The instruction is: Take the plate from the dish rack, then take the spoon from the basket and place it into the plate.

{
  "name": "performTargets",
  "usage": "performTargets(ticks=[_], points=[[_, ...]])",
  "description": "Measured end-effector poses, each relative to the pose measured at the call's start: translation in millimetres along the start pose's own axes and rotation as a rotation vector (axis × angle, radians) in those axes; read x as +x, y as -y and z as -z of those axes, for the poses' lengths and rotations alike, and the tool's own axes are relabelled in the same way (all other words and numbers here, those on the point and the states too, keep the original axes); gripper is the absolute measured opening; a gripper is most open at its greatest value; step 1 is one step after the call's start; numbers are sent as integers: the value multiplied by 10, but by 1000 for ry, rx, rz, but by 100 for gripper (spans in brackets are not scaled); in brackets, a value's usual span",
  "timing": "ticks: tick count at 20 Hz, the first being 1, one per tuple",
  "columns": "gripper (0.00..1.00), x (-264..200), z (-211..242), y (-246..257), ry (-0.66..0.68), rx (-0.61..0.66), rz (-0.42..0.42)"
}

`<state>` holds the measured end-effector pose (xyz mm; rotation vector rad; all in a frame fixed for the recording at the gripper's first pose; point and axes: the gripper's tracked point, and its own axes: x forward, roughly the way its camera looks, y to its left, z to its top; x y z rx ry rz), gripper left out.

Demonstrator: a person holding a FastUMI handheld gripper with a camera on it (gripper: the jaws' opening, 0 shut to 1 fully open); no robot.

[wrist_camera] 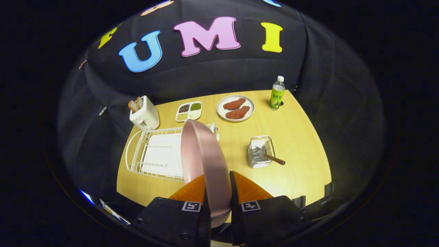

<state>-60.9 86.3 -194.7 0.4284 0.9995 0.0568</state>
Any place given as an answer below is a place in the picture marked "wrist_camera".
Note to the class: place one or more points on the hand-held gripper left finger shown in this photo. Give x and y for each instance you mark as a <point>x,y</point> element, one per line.
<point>171,223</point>

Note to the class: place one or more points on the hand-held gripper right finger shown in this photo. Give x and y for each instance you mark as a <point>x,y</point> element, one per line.
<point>267,219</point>

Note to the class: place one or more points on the pink plate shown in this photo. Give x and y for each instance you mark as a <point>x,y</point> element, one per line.
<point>205,157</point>

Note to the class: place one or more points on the white round plate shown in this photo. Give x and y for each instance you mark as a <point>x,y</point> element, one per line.
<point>236,120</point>

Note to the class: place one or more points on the red meat patty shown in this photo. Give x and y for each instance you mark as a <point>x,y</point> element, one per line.
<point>238,113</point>
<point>234,104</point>

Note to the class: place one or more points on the white toaster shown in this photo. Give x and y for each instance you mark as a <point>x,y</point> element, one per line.
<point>145,115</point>

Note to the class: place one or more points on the white divided condiment tray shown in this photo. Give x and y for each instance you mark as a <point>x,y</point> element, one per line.
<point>188,111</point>

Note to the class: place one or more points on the toasted bread slice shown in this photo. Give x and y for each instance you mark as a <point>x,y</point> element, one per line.
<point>140,102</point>
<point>132,106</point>

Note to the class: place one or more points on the green drink bottle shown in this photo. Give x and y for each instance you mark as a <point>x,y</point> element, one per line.
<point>276,96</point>

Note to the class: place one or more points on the silver clip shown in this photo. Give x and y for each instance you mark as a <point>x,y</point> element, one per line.
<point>102,110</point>

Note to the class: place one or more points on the black backdrop cloth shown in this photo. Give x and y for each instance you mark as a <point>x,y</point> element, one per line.
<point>205,75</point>

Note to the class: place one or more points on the pink clip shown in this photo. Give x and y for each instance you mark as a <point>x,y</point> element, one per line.
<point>82,64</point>

